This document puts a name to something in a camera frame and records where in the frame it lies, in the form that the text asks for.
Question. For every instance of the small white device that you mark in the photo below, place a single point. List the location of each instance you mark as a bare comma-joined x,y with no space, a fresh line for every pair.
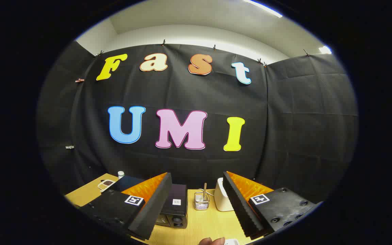
231,242

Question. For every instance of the white toaster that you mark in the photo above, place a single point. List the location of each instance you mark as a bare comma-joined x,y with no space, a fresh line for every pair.
221,200

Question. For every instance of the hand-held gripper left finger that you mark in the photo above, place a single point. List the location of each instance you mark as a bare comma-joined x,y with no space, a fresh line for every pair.
155,204

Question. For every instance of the black toaster oven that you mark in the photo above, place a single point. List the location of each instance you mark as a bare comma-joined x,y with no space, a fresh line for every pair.
177,197

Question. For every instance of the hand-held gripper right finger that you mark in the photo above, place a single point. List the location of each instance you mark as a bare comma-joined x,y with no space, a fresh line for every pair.
238,204

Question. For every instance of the black backdrop cloth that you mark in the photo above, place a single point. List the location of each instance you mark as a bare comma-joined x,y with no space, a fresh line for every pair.
182,92

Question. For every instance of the small dish of snacks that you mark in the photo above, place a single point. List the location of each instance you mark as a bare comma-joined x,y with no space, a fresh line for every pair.
105,184

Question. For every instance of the small jar with white cap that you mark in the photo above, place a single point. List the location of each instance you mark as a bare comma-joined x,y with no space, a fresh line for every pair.
120,175

